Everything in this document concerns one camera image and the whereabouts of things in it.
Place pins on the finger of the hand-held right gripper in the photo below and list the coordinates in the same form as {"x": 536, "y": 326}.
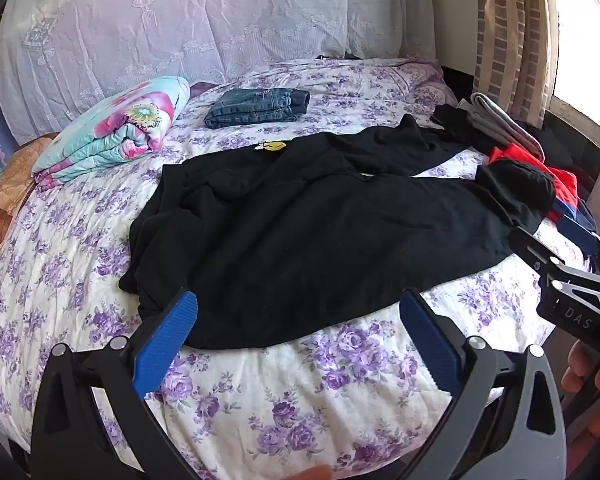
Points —
{"x": 535, "y": 250}

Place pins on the folded floral blanket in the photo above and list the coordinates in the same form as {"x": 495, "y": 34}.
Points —
{"x": 110, "y": 130}

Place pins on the beige patterned curtain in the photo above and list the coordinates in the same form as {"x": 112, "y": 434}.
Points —
{"x": 510, "y": 35}

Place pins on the dark side furniture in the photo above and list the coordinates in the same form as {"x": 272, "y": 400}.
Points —
{"x": 580, "y": 160}

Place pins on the person's right hand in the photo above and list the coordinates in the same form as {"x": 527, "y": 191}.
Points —
{"x": 582, "y": 367}

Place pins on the person's left hand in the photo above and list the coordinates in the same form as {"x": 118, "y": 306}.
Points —
{"x": 307, "y": 474}

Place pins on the white lace cover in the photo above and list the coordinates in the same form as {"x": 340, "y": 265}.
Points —
{"x": 180, "y": 25}

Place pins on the dark cloth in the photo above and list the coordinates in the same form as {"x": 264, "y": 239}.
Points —
{"x": 337, "y": 56}

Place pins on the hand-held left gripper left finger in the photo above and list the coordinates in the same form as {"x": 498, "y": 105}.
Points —
{"x": 166, "y": 342}

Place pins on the navy blue garment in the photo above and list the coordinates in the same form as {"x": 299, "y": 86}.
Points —
{"x": 580, "y": 227}

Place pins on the red garment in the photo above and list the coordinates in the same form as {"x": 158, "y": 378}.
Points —
{"x": 562, "y": 180}

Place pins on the folded blue jeans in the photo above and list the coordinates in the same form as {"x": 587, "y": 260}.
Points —
{"x": 255, "y": 107}

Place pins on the small black garment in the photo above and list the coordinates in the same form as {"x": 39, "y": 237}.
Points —
{"x": 452, "y": 120}

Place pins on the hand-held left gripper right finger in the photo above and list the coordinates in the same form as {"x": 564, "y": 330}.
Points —
{"x": 427, "y": 342}

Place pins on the black pants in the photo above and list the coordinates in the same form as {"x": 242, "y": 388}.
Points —
{"x": 305, "y": 225}

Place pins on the folded grey cloth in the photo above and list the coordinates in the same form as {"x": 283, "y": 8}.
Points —
{"x": 500, "y": 122}

